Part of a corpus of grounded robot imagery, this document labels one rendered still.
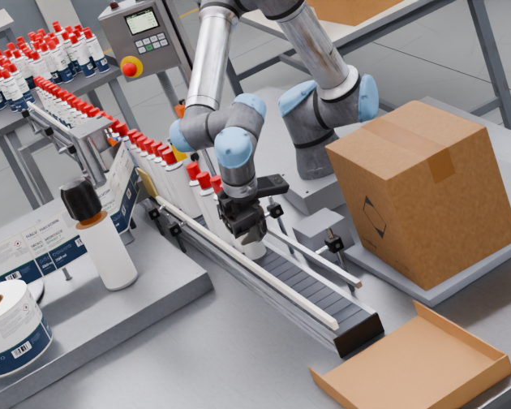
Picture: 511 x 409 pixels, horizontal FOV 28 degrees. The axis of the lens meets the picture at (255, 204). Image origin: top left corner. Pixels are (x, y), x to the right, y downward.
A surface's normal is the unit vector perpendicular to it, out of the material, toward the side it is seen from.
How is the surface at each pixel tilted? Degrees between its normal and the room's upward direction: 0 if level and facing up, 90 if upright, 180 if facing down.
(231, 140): 30
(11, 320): 90
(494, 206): 90
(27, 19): 90
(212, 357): 0
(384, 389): 0
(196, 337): 0
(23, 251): 90
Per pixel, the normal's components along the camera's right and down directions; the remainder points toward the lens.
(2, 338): 0.30, 0.30
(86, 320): -0.36, -0.85
